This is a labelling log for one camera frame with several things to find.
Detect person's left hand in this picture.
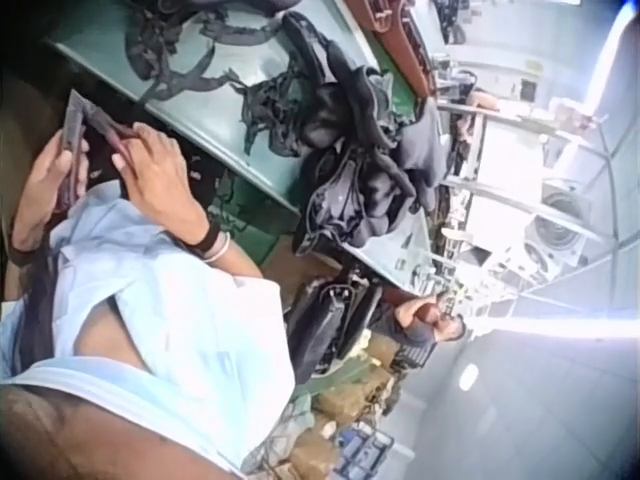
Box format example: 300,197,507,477
22,134,92,221

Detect person's right hand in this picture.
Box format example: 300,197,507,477
112,122,211,245

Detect dark fabric strap piece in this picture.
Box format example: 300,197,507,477
53,88,146,212

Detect black wrist band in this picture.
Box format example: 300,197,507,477
6,238,42,267
180,218,227,257

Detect white bangle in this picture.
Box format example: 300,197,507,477
202,231,234,264

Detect heap of black bags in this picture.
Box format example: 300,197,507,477
279,12,449,256

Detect black bags under table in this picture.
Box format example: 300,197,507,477
282,269,389,384

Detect red plastic crate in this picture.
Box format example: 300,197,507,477
347,0,441,99

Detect heap of brown cartons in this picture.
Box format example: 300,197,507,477
279,337,406,480

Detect blue plastic crate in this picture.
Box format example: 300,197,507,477
337,422,397,464

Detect metal rack with white appliances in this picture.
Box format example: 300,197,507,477
439,47,619,314

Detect black webbing straps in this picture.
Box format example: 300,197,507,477
119,0,224,104

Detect black strap bundle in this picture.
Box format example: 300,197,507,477
219,67,306,154

